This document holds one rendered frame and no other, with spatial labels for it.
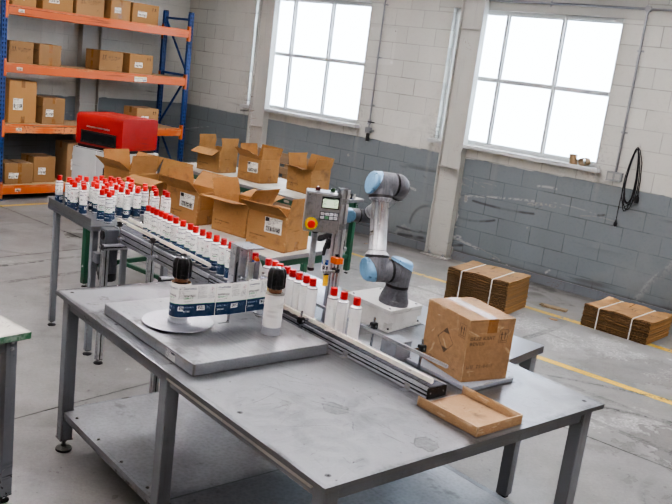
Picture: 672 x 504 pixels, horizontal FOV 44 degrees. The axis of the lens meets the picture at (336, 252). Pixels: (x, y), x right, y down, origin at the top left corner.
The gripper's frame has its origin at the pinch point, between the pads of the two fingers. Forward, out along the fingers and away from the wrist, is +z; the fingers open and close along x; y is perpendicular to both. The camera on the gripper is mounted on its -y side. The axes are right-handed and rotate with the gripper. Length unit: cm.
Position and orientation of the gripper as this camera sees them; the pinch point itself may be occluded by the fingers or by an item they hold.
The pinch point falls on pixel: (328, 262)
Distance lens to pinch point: 450.9
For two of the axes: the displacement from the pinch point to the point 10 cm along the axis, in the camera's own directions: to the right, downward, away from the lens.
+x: 6.4, -0.9, 7.6
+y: 7.6, 2.3, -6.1
